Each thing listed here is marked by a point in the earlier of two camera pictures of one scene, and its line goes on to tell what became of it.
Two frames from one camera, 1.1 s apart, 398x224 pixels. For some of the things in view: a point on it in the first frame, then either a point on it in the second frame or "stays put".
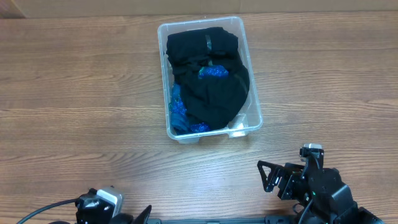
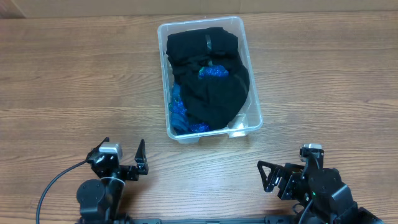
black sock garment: (216, 101) stays put
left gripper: (142, 218) → (134, 174)
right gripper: (291, 174) stays put
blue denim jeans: (180, 122) stays put
